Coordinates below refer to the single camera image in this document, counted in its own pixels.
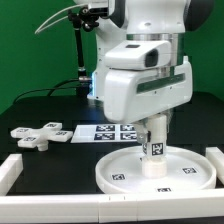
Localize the white cross table base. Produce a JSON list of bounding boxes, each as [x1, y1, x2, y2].
[[10, 122, 73, 151]]

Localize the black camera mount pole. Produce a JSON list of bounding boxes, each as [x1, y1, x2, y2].
[[68, 7, 99, 97]]

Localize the white left fence bar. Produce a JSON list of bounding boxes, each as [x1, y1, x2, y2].
[[0, 154, 23, 196]]

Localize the white round table top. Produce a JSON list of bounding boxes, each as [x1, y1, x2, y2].
[[95, 146, 216, 194]]

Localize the black cables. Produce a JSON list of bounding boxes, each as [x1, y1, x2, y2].
[[13, 78, 88, 104]]

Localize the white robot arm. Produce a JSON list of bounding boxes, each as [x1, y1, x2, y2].
[[73, 0, 214, 144]]

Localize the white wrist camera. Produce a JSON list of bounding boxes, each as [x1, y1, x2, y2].
[[105, 41, 171, 70]]

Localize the white marker tag sheet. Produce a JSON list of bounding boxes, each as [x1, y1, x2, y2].
[[71, 124, 137, 143]]

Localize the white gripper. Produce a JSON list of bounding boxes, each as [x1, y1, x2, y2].
[[104, 61, 192, 144]]

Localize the white right fence bar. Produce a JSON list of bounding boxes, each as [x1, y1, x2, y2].
[[206, 147, 224, 185]]

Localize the white cables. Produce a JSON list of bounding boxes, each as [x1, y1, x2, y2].
[[34, 3, 87, 35]]

